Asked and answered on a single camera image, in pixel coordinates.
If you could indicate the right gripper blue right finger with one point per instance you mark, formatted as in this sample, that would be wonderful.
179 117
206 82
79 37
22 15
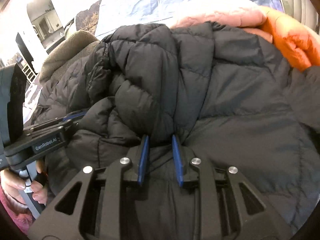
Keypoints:
177 156

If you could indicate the orange puffer jacket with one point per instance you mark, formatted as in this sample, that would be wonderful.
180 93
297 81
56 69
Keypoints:
298 43

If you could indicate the pink fleece sleeve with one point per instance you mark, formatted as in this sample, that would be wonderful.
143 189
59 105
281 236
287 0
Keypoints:
18 212

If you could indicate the arched wall niche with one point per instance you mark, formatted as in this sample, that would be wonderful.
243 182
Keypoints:
46 23

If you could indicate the white shelf rack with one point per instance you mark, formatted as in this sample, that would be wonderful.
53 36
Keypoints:
29 73

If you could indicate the brown fleece garment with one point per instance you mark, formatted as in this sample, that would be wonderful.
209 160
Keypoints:
65 51

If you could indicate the black puffer jacket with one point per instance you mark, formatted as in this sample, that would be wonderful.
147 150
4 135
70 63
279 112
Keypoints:
228 95

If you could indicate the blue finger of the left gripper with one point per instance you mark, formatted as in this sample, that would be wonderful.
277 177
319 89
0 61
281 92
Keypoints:
74 116

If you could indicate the person's left hand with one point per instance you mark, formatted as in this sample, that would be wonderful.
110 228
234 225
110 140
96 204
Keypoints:
11 184

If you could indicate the grey curtain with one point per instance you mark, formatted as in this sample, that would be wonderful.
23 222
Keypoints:
303 11

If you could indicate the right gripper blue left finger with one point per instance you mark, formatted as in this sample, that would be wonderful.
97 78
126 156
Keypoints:
143 152

